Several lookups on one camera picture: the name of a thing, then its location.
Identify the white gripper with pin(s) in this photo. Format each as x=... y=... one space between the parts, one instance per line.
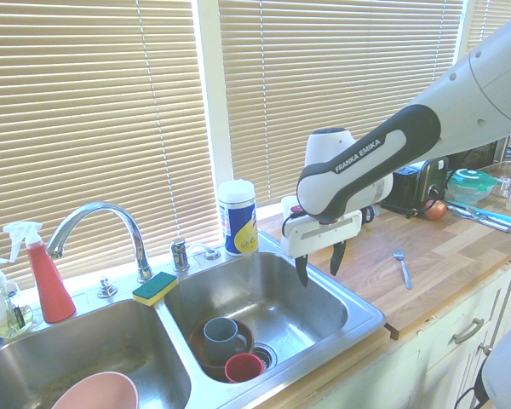
x=315 y=236

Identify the silver metal fork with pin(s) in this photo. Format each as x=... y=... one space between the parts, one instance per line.
x=404 y=272

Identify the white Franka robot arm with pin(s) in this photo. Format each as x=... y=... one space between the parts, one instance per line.
x=366 y=157

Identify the stainless steel double sink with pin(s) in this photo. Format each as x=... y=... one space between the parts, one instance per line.
x=281 y=298

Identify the sink drain strainer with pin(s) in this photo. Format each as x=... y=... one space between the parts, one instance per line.
x=267 y=354

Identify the white sink sprayer head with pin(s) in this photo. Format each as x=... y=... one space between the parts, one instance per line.
x=210 y=254

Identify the chrome sink knob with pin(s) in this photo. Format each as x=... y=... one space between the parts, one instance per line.
x=106 y=289

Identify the white wipes canister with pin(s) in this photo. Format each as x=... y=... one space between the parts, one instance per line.
x=238 y=221

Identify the brown bowl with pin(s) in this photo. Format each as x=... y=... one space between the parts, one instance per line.
x=248 y=331

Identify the black silver toaster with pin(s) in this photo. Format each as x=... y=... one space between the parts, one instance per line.
x=413 y=187

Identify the grey mug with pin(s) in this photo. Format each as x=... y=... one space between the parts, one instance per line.
x=219 y=338

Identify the red apple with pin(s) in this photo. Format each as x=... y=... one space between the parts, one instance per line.
x=435 y=210

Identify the red plastic cup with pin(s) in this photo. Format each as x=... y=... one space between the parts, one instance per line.
x=242 y=368

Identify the chrome soap pump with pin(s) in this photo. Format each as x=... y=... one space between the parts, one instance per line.
x=180 y=255

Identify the white kitchen cabinet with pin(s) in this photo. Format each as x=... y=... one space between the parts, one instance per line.
x=443 y=370

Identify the yellow green sponge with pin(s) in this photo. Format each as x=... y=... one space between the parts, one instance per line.
x=155 y=289

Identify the silver teal utensil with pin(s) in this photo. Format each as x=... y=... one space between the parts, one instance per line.
x=485 y=222

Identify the green lidded plastic container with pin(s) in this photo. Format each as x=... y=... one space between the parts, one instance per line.
x=470 y=183

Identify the dark microwave oven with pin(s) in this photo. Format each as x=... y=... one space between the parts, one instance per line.
x=477 y=153

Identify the wide beige window blind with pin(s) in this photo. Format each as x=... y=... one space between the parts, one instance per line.
x=89 y=106
x=323 y=64

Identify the blurry white rounded object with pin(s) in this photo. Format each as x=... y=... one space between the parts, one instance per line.
x=509 y=366

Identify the chrome curved faucet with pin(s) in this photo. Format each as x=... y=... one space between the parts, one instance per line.
x=110 y=209

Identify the pink bowl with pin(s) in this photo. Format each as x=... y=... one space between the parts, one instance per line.
x=98 y=392

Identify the red spray bottle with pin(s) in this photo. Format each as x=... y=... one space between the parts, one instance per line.
x=51 y=294

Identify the narrow beige window blind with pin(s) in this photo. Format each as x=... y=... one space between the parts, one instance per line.
x=494 y=21

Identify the clear hand soap bottle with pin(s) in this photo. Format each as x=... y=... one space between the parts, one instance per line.
x=4 y=315

